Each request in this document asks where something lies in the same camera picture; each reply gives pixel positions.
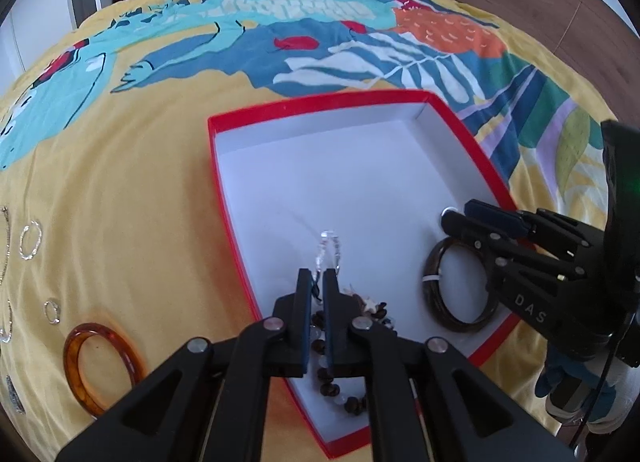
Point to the red jewelry box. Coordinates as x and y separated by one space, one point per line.
325 167

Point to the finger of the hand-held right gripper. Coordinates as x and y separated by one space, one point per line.
492 214
462 228

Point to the white door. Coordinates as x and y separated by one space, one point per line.
40 7

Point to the dark brown bangle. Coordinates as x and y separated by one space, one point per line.
435 303

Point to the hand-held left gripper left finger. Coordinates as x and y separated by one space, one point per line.
302 314

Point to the person's right hand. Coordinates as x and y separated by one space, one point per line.
560 372

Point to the yellow printed blanket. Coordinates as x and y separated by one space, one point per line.
125 167

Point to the silver hoop earring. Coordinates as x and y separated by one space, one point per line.
21 245

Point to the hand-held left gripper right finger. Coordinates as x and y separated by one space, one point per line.
330 314

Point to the amber bangle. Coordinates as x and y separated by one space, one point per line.
75 377

